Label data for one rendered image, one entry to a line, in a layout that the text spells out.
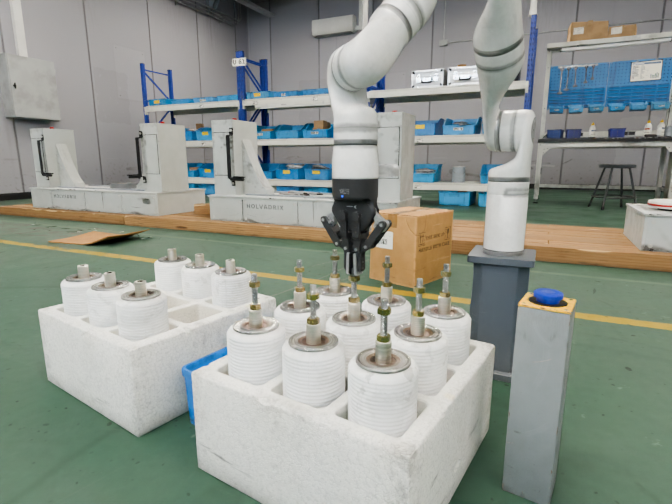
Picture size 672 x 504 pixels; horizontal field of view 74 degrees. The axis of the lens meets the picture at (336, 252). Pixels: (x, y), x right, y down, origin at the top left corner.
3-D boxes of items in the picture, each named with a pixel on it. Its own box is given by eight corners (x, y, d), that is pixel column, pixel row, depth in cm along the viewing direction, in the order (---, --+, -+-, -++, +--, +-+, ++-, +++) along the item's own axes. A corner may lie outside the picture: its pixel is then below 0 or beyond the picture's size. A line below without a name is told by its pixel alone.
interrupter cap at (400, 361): (344, 361, 61) (344, 356, 61) (383, 346, 66) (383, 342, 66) (383, 382, 55) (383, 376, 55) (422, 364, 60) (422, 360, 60)
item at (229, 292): (235, 331, 119) (232, 265, 115) (261, 339, 113) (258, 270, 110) (206, 342, 111) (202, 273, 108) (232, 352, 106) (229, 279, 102)
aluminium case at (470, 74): (452, 91, 529) (453, 73, 525) (484, 89, 515) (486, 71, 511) (446, 85, 490) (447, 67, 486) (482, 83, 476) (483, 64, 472)
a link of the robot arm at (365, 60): (340, 56, 62) (403, -12, 63) (317, 67, 69) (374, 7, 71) (371, 95, 64) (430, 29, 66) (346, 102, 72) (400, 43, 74)
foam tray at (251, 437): (326, 377, 108) (325, 307, 105) (489, 429, 87) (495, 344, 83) (197, 468, 76) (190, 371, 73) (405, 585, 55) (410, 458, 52)
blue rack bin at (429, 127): (414, 138, 566) (415, 120, 562) (444, 137, 551) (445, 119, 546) (403, 136, 522) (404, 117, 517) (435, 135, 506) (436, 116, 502)
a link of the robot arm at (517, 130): (539, 110, 102) (533, 186, 106) (497, 113, 107) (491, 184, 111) (534, 106, 94) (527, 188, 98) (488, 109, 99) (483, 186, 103)
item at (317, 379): (357, 448, 71) (358, 342, 67) (311, 478, 64) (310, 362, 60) (317, 423, 77) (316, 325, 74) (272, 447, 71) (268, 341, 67)
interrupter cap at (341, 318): (384, 323, 75) (384, 320, 75) (344, 331, 72) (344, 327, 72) (361, 310, 82) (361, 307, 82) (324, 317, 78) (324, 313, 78)
